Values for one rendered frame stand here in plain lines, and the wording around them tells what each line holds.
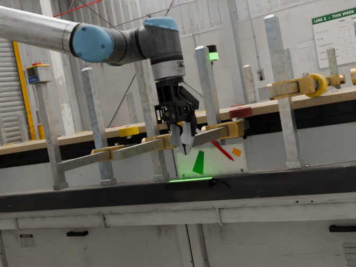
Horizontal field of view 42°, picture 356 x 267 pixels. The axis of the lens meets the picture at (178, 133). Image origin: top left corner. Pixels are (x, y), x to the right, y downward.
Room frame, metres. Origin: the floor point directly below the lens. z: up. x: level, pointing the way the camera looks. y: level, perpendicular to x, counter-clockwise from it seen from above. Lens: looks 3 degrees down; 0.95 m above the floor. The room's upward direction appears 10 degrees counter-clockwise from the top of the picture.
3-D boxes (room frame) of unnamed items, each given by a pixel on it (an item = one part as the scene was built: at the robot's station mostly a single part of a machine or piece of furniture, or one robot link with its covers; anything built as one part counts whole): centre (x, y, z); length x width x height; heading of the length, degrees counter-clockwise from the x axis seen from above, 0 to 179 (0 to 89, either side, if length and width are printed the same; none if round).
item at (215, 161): (1.56, -0.09, 0.75); 0.26 x 0.01 x 0.10; 59
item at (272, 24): (1.44, -0.34, 0.93); 0.04 x 0.04 x 0.48; 59
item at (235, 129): (1.56, -0.15, 0.85); 0.14 x 0.06 x 0.05; 59
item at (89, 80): (1.83, 0.30, 0.92); 0.04 x 0.04 x 0.48; 59
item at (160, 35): (1.29, 0.00, 1.14); 0.10 x 0.09 x 0.12; 68
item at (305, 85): (1.43, -0.36, 0.95); 0.14 x 0.06 x 0.05; 59
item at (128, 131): (1.92, 0.20, 0.85); 0.08 x 0.08 x 0.11
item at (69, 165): (1.76, 0.30, 0.82); 0.44 x 0.03 x 0.04; 149
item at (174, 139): (1.30, 0.01, 0.86); 0.06 x 0.03 x 0.09; 149
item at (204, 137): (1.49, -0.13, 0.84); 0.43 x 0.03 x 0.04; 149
